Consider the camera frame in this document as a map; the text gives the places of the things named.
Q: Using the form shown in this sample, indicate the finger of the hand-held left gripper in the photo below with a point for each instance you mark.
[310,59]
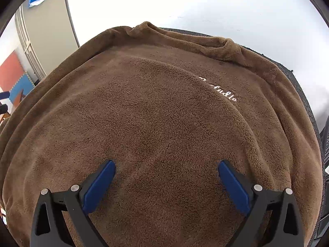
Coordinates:
[3,108]
[4,95]

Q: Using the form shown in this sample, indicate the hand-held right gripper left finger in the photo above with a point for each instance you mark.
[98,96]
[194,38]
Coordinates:
[99,185]

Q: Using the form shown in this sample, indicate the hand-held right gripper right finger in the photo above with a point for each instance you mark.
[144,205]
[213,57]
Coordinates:
[234,185]

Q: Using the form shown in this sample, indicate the brown fleece sweater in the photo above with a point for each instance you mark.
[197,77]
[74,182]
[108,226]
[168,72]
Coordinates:
[154,108]

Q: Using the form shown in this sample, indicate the blue foam panel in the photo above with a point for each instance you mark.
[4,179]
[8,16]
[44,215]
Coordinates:
[23,87]

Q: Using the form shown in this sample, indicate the red foam panel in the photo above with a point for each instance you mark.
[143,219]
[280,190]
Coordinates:
[11,72]

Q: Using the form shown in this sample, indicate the grey door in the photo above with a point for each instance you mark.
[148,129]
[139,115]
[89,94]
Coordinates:
[51,25]

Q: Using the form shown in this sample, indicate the black dotted table mat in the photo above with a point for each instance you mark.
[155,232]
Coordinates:
[318,223]

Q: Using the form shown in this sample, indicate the black mesh chair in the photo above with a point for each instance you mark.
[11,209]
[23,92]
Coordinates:
[326,144]

